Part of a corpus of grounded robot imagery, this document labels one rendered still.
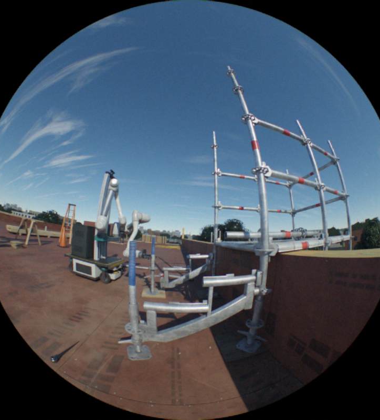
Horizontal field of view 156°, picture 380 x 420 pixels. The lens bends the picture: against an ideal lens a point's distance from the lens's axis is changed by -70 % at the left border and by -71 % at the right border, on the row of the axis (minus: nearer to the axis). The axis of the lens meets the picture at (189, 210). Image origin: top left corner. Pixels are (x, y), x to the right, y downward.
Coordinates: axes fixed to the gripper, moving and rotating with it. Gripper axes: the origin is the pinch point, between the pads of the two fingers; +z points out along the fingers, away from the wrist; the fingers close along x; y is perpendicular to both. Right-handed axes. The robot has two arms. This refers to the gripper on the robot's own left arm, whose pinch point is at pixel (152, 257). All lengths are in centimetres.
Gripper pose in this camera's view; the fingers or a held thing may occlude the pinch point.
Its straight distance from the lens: 183.7
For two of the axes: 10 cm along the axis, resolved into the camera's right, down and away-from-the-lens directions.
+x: -4.3, -2.0, -8.8
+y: -0.4, 9.8, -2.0
